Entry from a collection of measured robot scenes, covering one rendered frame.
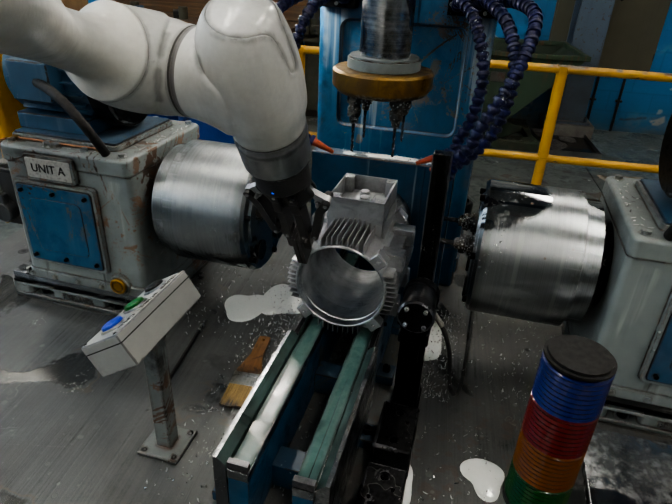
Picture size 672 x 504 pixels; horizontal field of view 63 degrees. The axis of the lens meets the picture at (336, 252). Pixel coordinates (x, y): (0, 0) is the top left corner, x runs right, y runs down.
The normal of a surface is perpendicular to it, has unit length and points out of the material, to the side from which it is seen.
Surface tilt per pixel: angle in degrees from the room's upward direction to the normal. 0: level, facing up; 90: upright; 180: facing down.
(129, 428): 0
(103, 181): 90
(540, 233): 47
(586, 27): 90
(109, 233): 90
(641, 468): 0
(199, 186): 54
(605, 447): 0
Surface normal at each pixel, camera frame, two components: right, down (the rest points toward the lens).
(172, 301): 0.84, -0.33
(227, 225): -0.26, 0.30
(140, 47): 0.35, 0.15
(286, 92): 0.71, 0.51
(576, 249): -0.19, -0.15
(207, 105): -0.44, 0.75
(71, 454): 0.04, -0.87
